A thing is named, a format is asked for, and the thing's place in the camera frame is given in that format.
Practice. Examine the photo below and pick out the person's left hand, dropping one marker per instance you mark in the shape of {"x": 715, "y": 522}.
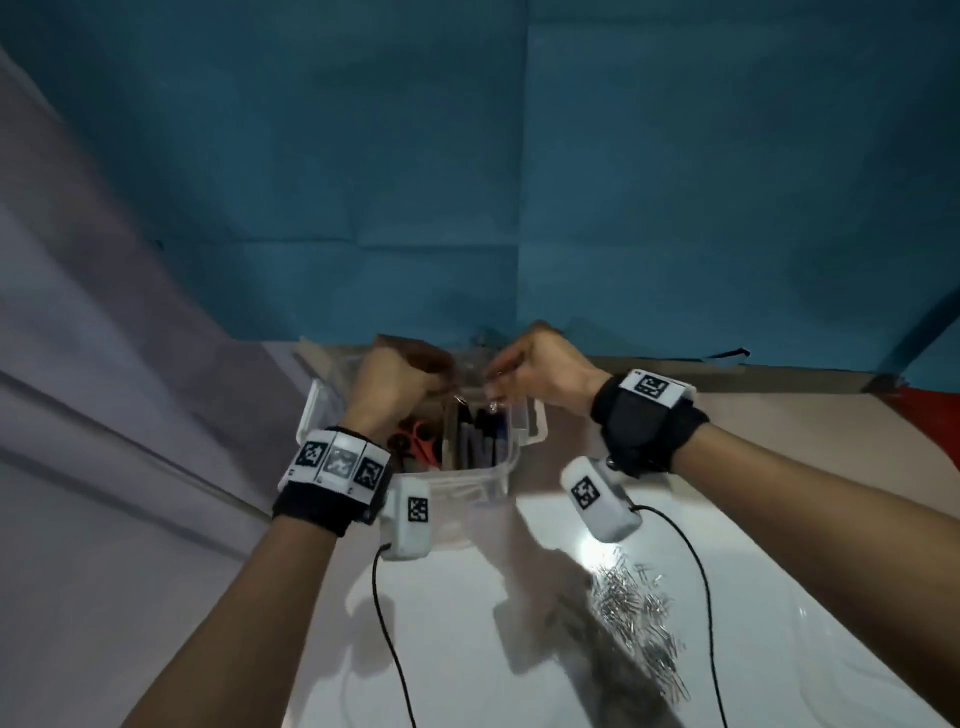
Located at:
{"x": 397, "y": 390}

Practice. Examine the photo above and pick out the person's right hand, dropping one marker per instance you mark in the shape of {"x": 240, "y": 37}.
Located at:
{"x": 547, "y": 371}

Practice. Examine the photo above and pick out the black marker pen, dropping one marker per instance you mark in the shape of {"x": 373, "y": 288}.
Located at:
{"x": 500, "y": 435}
{"x": 484, "y": 439}

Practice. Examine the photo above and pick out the black capped marker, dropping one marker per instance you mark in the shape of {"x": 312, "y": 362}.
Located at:
{"x": 465, "y": 435}

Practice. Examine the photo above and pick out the clear plastic storage box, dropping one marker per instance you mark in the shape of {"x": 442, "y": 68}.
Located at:
{"x": 480, "y": 480}

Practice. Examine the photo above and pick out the pile of silver paper clips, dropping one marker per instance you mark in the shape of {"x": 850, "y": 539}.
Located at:
{"x": 637, "y": 615}

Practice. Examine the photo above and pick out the person's right forearm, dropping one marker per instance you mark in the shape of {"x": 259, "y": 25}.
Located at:
{"x": 825, "y": 525}

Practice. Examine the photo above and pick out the person's left forearm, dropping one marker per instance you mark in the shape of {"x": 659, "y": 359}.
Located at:
{"x": 225, "y": 637}

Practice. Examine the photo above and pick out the brown cardboard divider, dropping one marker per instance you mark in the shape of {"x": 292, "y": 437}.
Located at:
{"x": 448, "y": 435}

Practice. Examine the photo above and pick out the black wristband with marker tags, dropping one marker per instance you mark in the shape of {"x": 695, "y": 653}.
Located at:
{"x": 645, "y": 420}
{"x": 334, "y": 480}

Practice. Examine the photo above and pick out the blue backdrop cloth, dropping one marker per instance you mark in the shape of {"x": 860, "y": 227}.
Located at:
{"x": 487, "y": 150}

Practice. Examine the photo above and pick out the red object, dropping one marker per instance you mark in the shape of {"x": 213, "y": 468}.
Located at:
{"x": 930, "y": 420}

